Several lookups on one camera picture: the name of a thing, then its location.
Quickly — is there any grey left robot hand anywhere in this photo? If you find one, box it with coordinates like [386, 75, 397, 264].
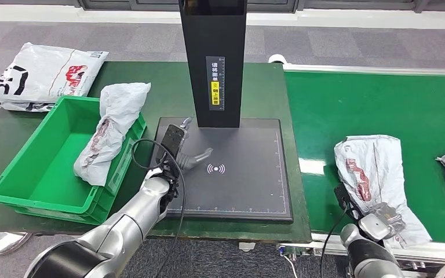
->
[176, 116, 214, 171]

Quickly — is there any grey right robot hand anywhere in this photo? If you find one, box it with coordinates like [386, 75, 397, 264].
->
[372, 202, 407, 235]

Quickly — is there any black inbound scanner machine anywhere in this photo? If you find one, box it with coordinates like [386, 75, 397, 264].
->
[150, 0, 294, 224]

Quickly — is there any large white printed parcel bag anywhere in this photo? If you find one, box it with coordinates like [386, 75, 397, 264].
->
[0, 42, 110, 113]

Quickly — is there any green plastic crate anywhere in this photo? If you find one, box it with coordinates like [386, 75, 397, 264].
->
[0, 96, 147, 226]

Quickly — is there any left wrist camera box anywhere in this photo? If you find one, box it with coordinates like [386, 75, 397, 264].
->
[156, 123, 189, 164]

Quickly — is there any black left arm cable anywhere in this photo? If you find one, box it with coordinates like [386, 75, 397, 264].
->
[131, 138, 187, 278]

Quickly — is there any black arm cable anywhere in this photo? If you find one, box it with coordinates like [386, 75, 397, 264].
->
[319, 205, 352, 278]
[131, 138, 187, 278]

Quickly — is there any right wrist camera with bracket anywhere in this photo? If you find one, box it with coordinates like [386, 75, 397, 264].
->
[333, 183, 363, 220]

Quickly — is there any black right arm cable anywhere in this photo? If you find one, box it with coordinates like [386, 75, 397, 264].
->
[319, 205, 352, 278]

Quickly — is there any thin white wire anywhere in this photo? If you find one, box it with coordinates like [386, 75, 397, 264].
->
[282, 255, 299, 278]

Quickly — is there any green conveyor belt with frame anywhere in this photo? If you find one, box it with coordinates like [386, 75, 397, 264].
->
[280, 63, 445, 278]

